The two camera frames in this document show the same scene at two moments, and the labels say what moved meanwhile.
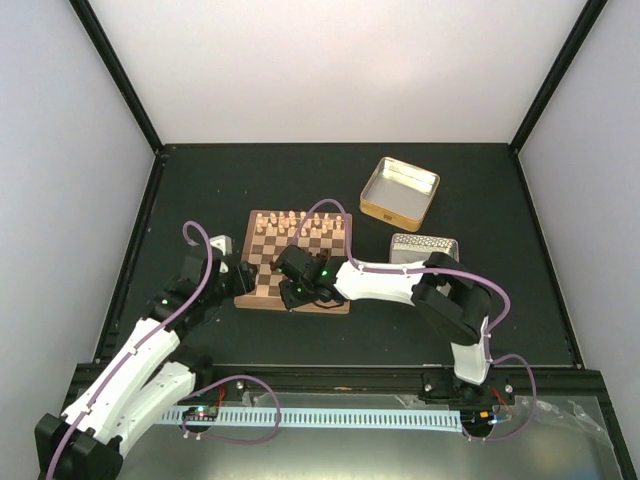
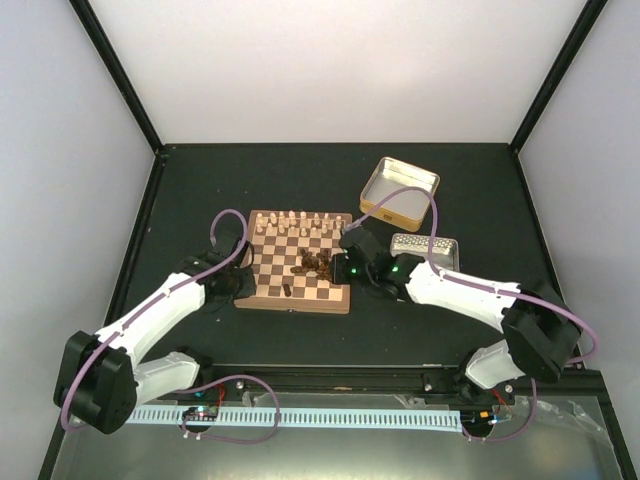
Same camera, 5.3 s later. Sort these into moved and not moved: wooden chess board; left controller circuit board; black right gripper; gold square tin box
Moved: black right gripper
Not moved: gold square tin box; wooden chess board; left controller circuit board
